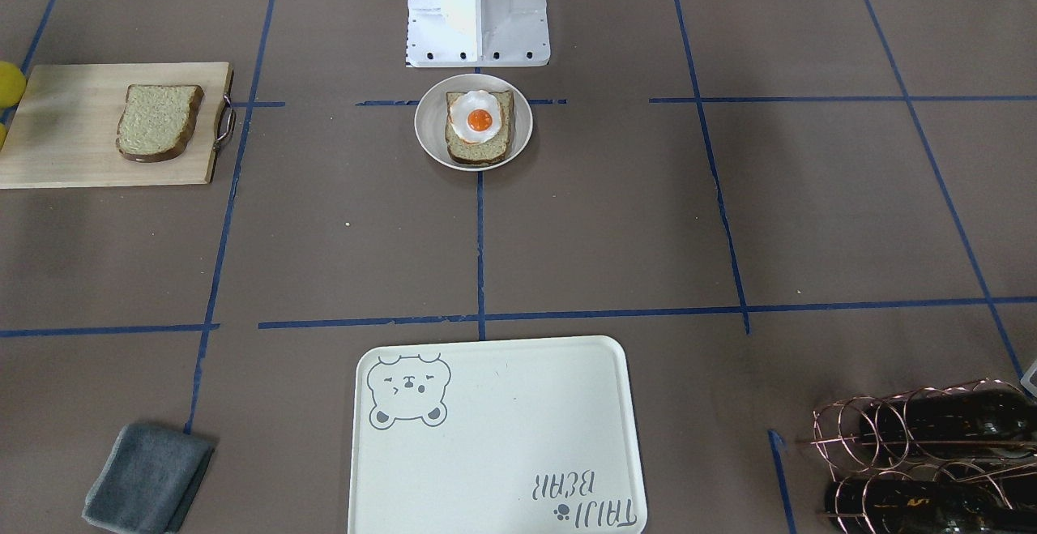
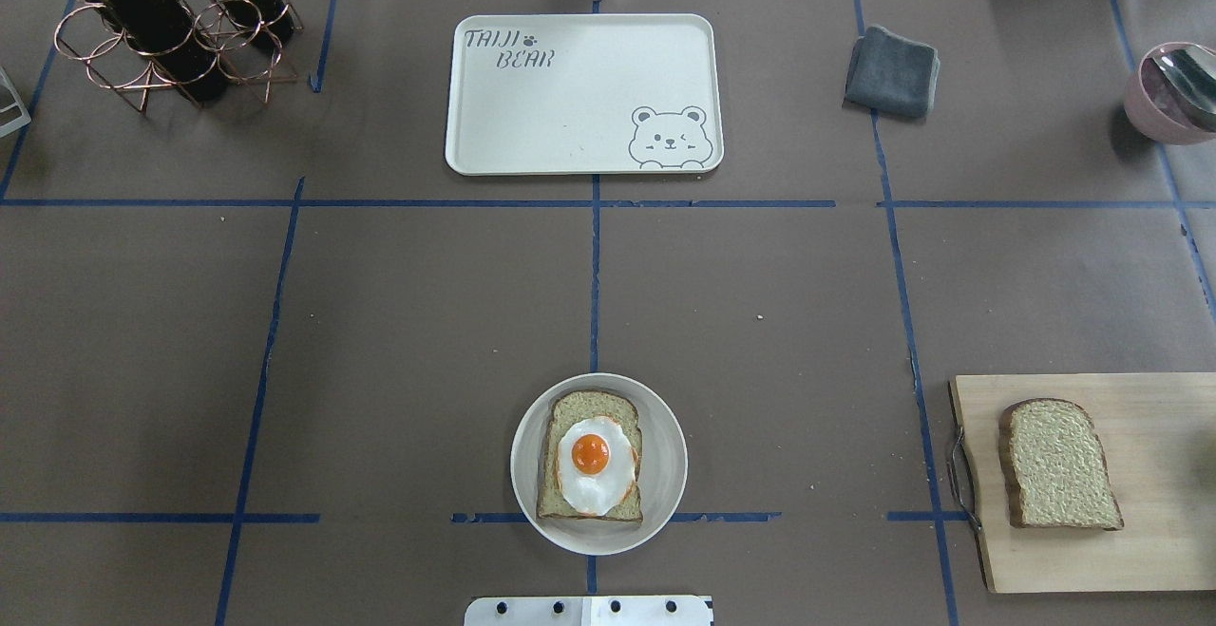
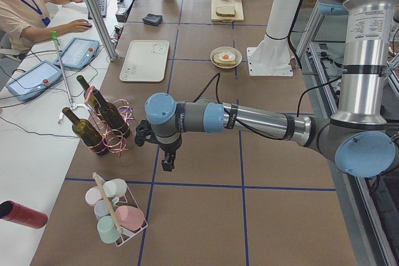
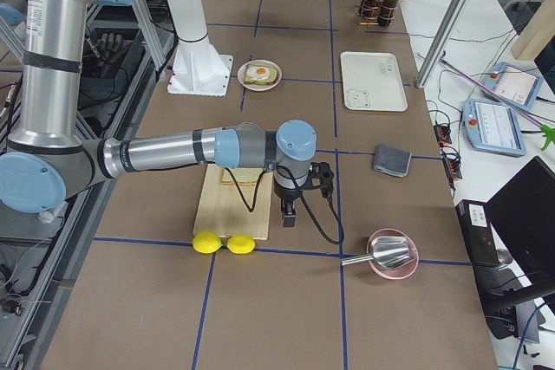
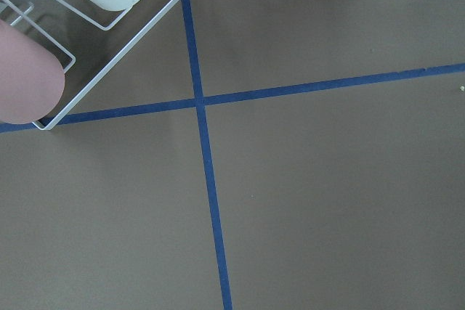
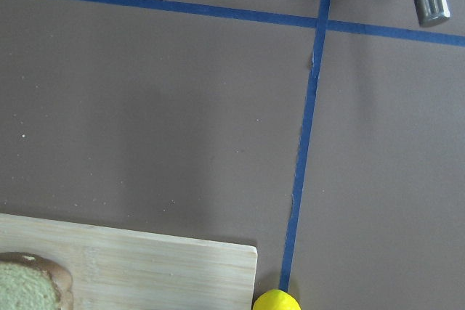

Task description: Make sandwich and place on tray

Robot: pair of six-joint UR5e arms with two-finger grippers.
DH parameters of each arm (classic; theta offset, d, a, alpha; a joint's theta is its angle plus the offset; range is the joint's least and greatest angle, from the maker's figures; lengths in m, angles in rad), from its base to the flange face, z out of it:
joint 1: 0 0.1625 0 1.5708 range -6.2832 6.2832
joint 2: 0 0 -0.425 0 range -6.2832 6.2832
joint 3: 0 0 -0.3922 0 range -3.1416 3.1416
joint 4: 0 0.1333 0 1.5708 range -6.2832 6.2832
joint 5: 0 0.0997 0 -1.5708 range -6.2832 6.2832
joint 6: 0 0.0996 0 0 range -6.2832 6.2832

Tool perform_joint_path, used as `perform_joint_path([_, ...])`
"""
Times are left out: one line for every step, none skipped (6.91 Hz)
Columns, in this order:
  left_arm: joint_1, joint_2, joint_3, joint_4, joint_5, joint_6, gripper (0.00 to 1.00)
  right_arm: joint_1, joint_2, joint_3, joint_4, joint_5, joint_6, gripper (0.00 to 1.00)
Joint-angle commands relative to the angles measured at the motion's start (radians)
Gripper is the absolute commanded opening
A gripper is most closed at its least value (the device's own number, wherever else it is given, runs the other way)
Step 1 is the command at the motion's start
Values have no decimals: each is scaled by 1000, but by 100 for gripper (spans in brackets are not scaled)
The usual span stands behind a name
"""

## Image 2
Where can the white round plate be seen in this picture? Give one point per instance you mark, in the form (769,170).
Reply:
(661,481)

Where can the bread slice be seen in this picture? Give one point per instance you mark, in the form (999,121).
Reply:
(566,411)
(1055,468)

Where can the white bear serving tray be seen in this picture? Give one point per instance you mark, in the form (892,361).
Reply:
(579,94)

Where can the fried egg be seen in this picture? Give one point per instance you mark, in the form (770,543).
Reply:
(596,465)

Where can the folded grey cloth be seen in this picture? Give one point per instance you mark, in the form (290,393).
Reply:
(892,74)

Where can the dark wine bottle left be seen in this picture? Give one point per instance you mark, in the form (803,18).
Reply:
(164,31)

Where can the wooden cutting board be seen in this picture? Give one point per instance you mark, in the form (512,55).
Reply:
(1157,431)

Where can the pink bowl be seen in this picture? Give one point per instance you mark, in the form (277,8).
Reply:
(1154,107)

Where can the metal scoop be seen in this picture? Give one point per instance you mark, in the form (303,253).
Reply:
(1189,73)

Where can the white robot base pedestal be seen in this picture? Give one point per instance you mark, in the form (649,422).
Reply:
(592,610)

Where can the copper wire bottle rack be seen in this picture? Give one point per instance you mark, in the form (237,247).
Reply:
(87,36)

